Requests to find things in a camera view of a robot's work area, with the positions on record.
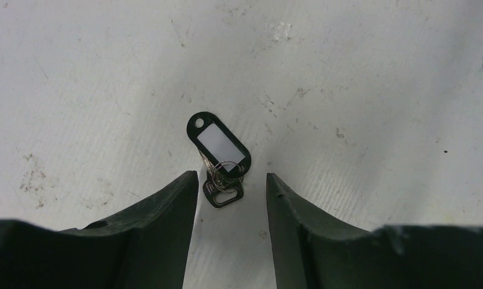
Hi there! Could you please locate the black key tag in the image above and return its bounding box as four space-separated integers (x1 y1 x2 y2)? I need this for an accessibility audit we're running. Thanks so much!
186 111 252 209

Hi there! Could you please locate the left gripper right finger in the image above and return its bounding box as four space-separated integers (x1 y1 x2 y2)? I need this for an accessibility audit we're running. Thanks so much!
266 173 483 288

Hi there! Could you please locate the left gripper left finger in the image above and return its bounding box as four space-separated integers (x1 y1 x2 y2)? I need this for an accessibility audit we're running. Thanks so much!
0 171 199 288

